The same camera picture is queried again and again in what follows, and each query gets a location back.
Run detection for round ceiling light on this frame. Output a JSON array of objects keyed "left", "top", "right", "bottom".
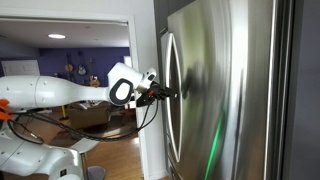
[{"left": 48, "top": 34, "right": 66, "bottom": 39}]

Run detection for dark grey tall cabinet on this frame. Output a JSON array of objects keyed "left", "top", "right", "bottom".
[{"left": 154, "top": 0, "right": 320, "bottom": 180}]

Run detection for stainless fridge door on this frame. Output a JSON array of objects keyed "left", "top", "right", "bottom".
[{"left": 162, "top": 0, "right": 278, "bottom": 180}]

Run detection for white door frame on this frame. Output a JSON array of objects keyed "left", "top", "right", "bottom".
[{"left": 0, "top": 7, "right": 169, "bottom": 180}]

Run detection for brown sofa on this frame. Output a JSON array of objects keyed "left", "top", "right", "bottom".
[{"left": 67, "top": 102, "right": 110, "bottom": 129}]

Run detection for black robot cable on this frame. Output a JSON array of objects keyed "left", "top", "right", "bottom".
[{"left": 7, "top": 96, "right": 160, "bottom": 146}]

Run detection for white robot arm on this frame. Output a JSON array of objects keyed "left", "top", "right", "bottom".
[{"left": 0, "top": 63, "right": 176, "bottom": 180}]

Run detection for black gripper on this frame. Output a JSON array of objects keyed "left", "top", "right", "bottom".
[{"left": 136, "top": 82, "right": 178, "bottom": 107}]

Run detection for hanging guitar on wall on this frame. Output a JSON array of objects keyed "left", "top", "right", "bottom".
[{"left": 77, "top": 51, "right": 87, "bottom": 76}]

